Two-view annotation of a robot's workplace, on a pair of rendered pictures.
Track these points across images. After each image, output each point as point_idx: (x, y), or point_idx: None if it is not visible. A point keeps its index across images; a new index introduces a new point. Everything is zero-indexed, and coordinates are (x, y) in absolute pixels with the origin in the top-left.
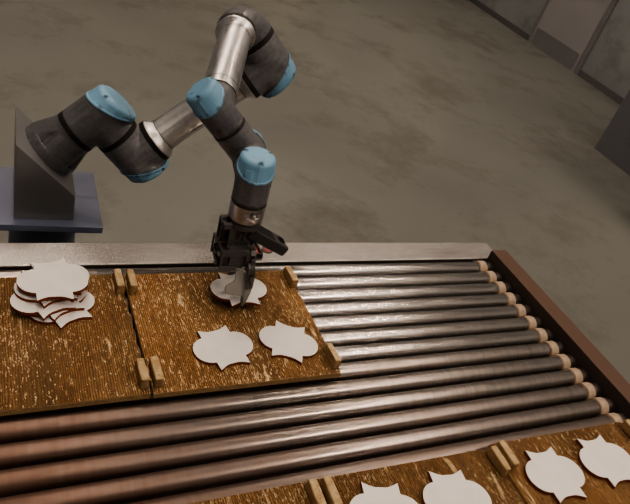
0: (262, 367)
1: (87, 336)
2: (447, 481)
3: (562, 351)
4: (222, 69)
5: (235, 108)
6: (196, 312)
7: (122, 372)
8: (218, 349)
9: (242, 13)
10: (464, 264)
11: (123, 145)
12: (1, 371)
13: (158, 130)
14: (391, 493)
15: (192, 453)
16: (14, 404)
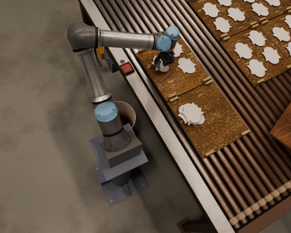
0: (188, 55)
1: (200, 101)
2: (206, 11)
3: None
4: (145, 37)
5: (160, 34)
6: (173, 76)
7: (208, 88)
8: (188, 66)
9: (94, 29)
10: None
11: None
12: (223, 116)
13: (106, 93)
14: (216, 23)
15: (222, 68)
16: (232, 109)
